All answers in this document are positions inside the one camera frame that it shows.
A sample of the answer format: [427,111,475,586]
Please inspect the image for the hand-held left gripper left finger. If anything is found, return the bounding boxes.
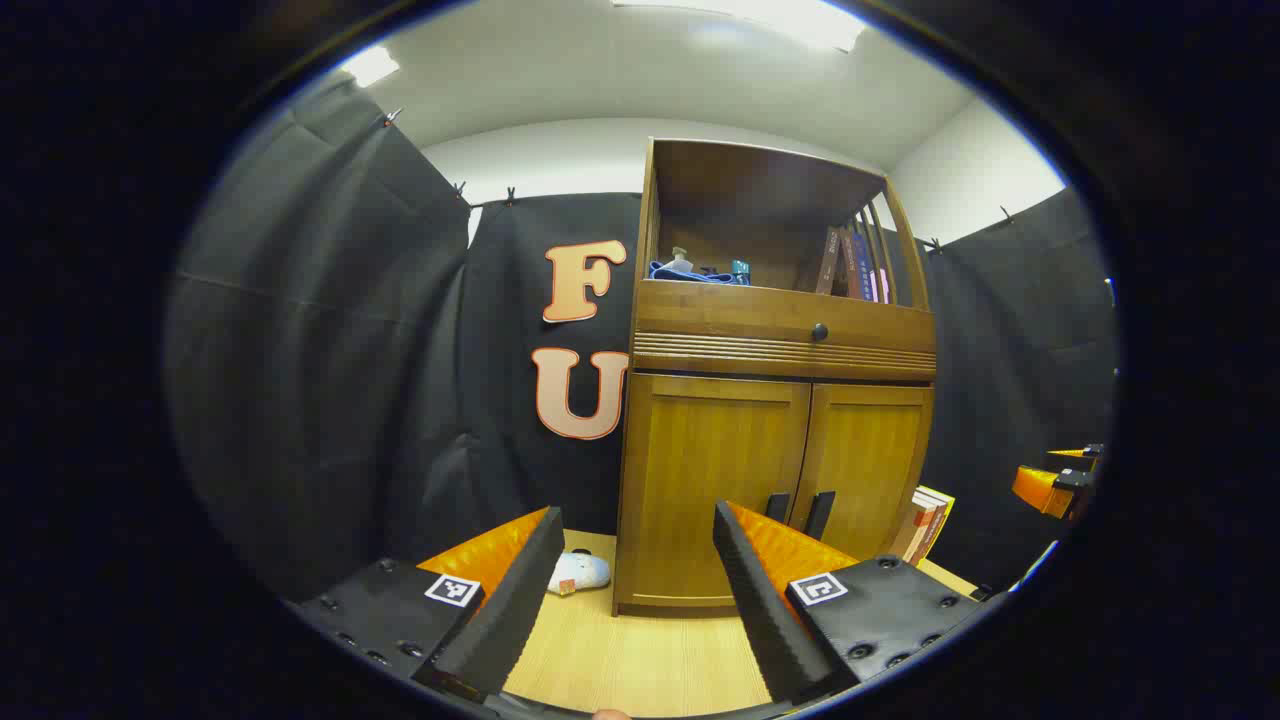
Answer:
[285,505,566,706]

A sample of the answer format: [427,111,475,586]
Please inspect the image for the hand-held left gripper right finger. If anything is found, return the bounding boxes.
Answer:
[712,500,986,706]

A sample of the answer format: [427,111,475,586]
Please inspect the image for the wooden shoe cabinet door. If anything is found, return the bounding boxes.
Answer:
[625,373,811,601]
[790,383,933,561]

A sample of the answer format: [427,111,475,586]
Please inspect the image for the wooden double-door shoe cabinet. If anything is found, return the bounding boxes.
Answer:
[612,137,939,618]

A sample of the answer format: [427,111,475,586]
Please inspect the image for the white plush toy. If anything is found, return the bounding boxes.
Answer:
[547,550,612,598]

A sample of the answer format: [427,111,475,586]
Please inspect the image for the stack of orange white books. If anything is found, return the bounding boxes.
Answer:
[888,485,956,568]

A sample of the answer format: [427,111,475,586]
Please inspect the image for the brown book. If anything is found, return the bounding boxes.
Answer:
[815,227,851,296]

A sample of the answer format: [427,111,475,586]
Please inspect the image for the black backdrop cloth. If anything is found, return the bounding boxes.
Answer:
[165,75,1119,601]

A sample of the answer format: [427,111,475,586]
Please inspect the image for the blue cloth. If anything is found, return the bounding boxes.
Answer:
[648,260,746,286]

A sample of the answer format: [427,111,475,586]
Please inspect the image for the small ceiling light panel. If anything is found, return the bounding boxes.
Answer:
[340,45,401,88]

